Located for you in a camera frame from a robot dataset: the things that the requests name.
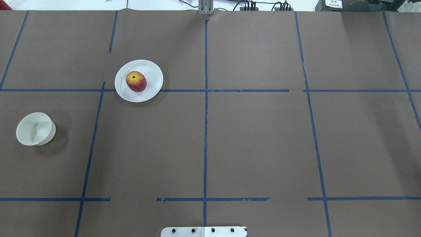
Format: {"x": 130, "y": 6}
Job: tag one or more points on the white round plate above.
{"x": 152, "y": 73}

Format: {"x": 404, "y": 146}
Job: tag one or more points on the red yellow apple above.
{"x": 136, "y": 81}

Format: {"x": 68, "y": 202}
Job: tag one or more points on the silver metal mounting plate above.
{"x": 205, "y": 231}

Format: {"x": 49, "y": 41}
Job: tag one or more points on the white bowl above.
{"x": 35, "y": 129}

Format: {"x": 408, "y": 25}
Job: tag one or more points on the brown paper table cover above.
{"x": 295, "y": 124}

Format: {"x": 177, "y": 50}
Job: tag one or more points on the black power strip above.
{"x": 249, "y": 9}

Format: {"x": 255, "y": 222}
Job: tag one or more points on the black device with label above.
{"x": 347, "y": 6}

